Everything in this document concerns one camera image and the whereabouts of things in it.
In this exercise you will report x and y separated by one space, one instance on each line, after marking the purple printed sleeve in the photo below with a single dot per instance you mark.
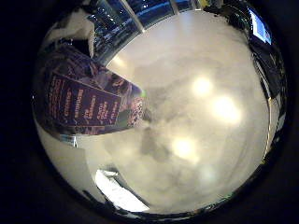
90 102

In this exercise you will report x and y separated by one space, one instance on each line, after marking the white cloth with dark grid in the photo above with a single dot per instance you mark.
120 193

